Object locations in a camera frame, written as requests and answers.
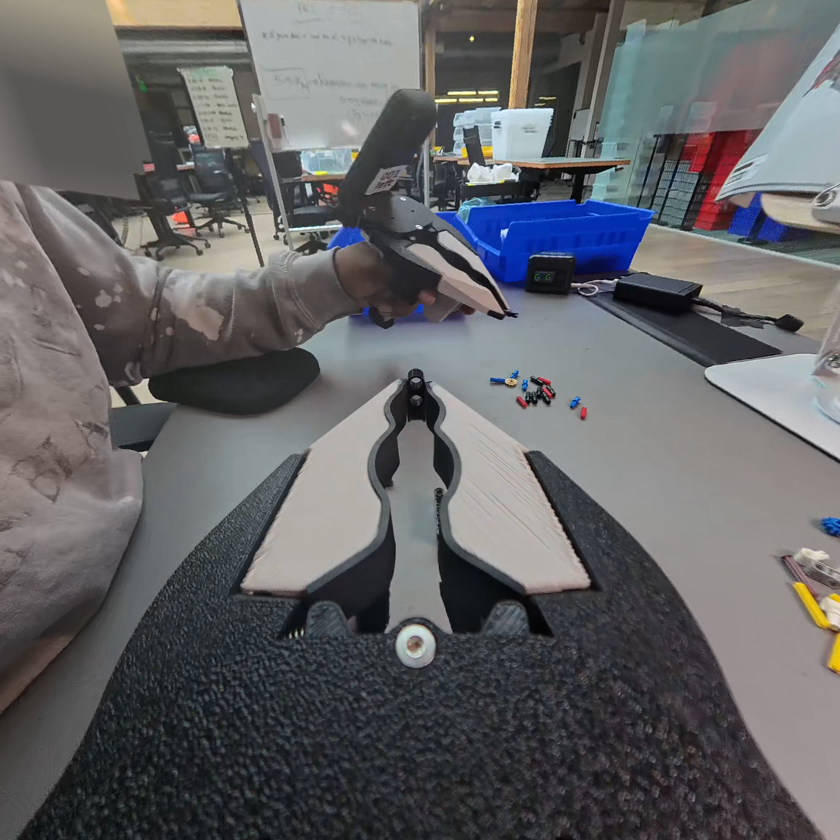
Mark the black adapter cable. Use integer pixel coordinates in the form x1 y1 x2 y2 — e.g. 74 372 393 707
689 297 805 333

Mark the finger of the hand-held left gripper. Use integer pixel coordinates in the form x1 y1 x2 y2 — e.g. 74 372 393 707
409 231 509 311
440 271 511 320

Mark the whiteboard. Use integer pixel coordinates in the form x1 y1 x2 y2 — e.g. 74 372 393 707
238 0 424 153

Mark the stack of clear containers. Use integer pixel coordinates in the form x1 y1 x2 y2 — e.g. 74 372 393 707
453 107 500 157

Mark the red blue storage bin rack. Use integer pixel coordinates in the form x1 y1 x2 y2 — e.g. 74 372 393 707
656 128 815 244

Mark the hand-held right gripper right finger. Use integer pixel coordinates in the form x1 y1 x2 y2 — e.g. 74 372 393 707
427 382 593 595

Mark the white storage box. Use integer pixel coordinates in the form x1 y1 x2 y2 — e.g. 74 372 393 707
491 108 555 161

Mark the grey desk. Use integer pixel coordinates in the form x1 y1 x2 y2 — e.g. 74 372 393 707
0 266 840 837

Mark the long blue storage bin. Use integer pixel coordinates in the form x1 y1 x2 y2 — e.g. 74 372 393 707
459 199 656 283

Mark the person's left hand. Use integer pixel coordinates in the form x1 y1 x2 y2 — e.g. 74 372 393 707
333 241 473 324

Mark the black device green display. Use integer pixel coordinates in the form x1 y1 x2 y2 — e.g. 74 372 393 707
525 252 577 295

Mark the person's grey sweatshirt torso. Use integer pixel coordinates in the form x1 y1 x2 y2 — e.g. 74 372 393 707
0 180 172 713

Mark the wooden background table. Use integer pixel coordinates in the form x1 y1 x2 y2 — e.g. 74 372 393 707
433 155 631 204

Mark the pile of yellow brick pieces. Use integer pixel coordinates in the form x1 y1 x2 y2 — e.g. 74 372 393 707
781 548 840 673

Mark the black power adapter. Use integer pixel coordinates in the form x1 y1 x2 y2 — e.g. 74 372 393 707
612 272 704 314

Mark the black chair armrest pad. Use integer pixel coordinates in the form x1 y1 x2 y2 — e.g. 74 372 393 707
147 348 321 416

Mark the black office chair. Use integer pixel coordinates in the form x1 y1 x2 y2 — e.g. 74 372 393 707
134 172 211 260
190 150 250 237

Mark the black desk mat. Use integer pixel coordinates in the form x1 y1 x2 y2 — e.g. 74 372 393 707
587 289 785 367

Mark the paper flip chart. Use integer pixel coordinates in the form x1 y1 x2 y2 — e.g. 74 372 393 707
178 66 250 151

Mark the small blue storage bin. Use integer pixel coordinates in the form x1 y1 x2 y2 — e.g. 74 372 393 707
327 210 473 324

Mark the person's left forearm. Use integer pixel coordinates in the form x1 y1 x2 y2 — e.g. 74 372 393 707
98 248 361 388

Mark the instruction booklet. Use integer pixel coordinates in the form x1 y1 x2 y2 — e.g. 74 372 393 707
714 26 840 204

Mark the scatter of small brick pins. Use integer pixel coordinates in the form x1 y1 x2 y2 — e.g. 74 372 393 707
489 369 588 421

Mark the wooden pillar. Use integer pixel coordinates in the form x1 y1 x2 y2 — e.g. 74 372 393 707
508 0 540 109

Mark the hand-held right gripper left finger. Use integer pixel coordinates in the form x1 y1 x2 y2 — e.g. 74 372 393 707
239 379 411 598

